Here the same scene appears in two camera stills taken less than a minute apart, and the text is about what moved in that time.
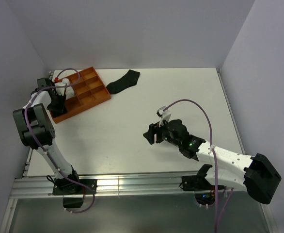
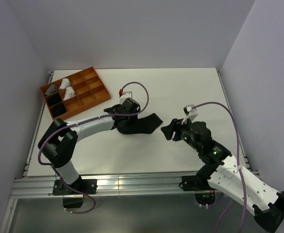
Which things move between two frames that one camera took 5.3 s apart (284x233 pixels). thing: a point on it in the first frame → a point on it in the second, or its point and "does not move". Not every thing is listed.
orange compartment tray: [89, 92] does not move
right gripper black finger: [150, 134] → [168, 130]
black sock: [130, 79] → [143, 125]
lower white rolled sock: [70, 92] does not move
